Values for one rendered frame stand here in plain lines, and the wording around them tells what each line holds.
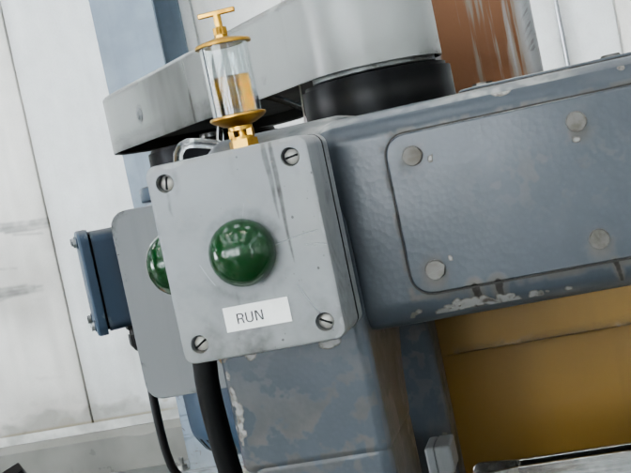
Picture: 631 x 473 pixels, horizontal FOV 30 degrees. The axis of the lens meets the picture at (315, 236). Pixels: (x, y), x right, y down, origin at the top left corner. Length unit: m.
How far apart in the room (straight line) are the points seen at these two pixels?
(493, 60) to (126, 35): 4.66
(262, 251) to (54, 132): 5.77
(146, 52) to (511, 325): 4.87
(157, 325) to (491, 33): 0.38
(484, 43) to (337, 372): 0.53
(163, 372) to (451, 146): 0.51
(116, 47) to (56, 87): 0.70
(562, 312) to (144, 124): 0.38
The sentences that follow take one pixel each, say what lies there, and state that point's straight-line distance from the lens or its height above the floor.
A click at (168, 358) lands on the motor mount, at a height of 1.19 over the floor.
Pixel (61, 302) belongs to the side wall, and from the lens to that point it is 6.32.
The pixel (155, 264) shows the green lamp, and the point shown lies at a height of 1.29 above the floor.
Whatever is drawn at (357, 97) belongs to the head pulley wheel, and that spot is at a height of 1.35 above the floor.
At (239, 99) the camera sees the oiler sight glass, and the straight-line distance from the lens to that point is 0.59.
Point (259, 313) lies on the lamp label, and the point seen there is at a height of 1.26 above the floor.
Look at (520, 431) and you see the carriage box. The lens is 0.86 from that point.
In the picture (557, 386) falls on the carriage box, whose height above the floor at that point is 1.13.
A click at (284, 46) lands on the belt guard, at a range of 0.71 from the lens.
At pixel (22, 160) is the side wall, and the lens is 6.34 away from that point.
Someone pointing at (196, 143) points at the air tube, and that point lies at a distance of 0.67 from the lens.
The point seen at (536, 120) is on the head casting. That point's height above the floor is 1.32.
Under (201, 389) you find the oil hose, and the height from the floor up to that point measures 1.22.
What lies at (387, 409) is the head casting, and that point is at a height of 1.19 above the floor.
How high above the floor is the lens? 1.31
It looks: 3 degrees down
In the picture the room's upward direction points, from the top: 12 degrees counter-clockwise
